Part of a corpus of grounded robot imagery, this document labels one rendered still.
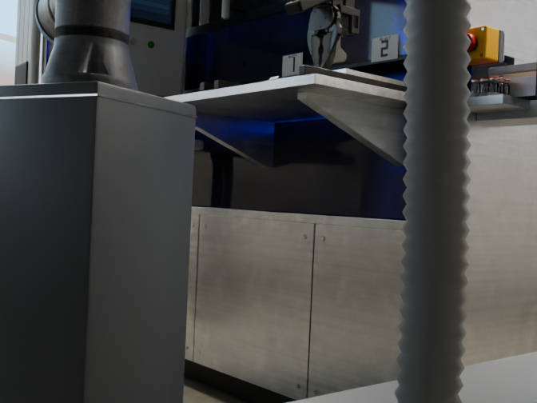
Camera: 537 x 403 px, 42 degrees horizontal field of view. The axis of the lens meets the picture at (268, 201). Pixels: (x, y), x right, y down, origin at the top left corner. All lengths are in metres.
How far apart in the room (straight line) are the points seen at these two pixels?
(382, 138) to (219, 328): 0.92
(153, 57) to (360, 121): 0.94
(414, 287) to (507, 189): 1.58
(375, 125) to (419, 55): 1.34
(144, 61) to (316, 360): 1.07
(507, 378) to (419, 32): 0.21
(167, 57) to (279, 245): 0.74
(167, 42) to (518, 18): 1.08
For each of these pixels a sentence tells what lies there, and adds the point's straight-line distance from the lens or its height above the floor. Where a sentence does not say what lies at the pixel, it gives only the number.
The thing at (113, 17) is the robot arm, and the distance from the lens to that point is 1.14.
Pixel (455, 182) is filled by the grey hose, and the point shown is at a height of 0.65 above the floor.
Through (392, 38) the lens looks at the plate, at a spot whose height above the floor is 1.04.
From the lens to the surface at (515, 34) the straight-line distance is 1.88.
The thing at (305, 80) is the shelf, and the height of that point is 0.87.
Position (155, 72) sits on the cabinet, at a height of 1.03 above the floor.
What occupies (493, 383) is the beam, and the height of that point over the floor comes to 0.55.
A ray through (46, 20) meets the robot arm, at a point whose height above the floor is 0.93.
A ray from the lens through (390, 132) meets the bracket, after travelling 1.63.
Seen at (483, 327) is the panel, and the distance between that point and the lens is 1.79.
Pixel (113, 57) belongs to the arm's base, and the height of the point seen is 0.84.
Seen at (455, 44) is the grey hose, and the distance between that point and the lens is 0.26.
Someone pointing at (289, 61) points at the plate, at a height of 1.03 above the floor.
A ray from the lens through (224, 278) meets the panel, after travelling 2.21.
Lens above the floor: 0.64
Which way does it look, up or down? level
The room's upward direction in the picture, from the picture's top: 3 degrees clockwise
